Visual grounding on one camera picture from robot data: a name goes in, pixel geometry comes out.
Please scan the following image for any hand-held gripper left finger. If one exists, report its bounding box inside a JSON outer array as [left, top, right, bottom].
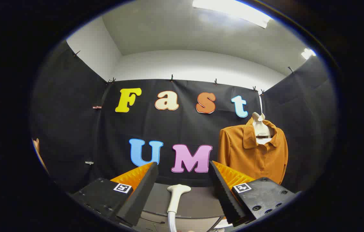
[[69, 162, 159, 227]]

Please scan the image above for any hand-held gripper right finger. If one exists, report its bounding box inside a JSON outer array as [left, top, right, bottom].
[[209, 160, 298, 227]]

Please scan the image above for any orange button-up shirt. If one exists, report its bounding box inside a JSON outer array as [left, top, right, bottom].
[[217, 117, 289, 186]]

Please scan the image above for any white mannequin torso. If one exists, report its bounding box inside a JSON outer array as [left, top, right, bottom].
[[252, 112, 275, 144]]

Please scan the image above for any small ceiling light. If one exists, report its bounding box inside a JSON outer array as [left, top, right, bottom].
[[301, 48, 317, 60]]

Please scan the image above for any long ceiling light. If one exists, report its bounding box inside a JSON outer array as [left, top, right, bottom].
[[192, 0, 273, 29]]

